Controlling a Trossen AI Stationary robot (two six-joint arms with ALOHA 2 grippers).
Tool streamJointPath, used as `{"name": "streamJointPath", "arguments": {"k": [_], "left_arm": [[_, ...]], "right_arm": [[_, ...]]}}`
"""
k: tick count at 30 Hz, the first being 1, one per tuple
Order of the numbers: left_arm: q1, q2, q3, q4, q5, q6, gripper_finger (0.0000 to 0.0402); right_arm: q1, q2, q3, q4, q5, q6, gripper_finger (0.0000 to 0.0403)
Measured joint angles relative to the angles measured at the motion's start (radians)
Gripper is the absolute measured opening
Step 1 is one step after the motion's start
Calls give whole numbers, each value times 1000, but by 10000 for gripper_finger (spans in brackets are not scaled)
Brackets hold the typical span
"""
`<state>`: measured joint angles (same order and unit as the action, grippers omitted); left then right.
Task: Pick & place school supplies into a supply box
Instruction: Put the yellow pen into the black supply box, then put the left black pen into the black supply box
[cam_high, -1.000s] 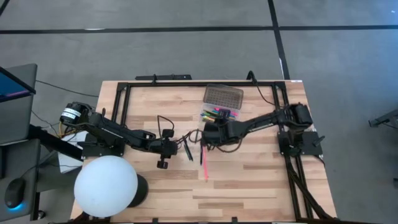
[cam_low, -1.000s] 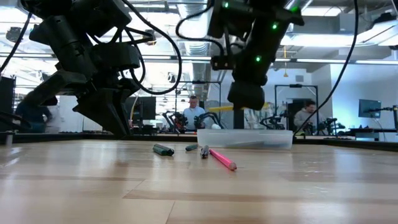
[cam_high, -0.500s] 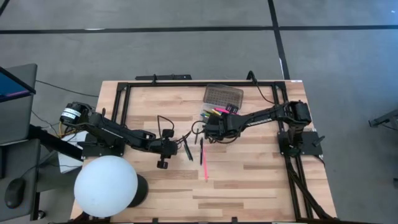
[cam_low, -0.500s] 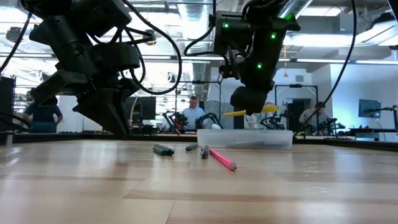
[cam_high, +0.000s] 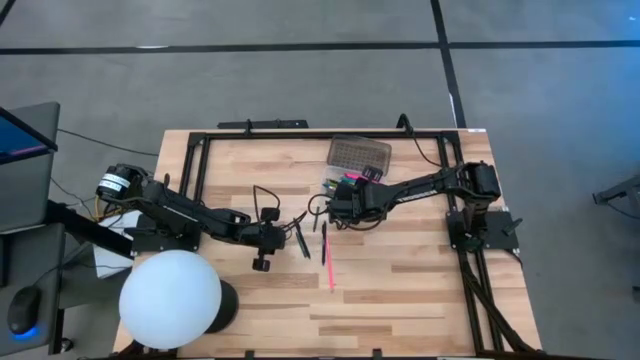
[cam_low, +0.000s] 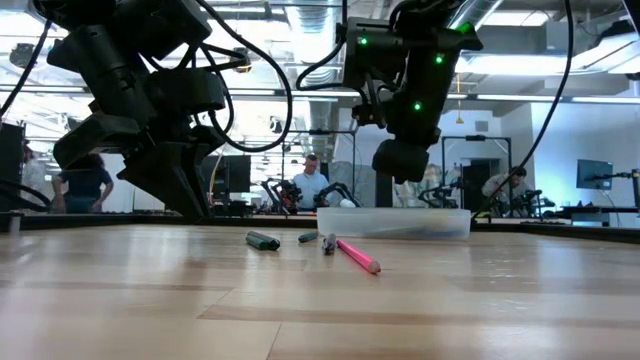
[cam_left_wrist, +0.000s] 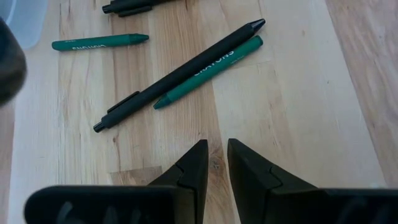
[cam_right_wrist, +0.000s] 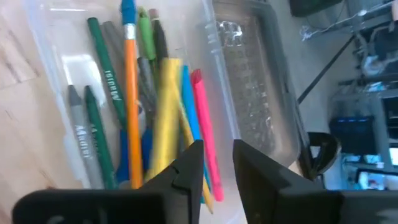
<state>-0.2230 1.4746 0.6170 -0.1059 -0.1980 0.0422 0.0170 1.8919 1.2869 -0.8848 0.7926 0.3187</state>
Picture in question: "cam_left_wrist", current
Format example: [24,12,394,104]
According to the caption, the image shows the matte black pen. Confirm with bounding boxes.
[101,0,175,19]

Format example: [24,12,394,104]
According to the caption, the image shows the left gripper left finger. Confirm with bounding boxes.
[148,139,210,224]

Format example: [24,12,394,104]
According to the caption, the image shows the green crayon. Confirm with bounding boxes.
[50,32,150,52]
[152,34,264,111]

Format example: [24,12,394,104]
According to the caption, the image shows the clear plastic supply box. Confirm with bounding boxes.
[0,0,49,51]

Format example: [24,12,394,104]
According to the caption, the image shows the black click pen with clip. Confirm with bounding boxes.
[93,18,267,134]

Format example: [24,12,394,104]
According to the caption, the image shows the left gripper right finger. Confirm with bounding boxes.
[227,138,328,224]

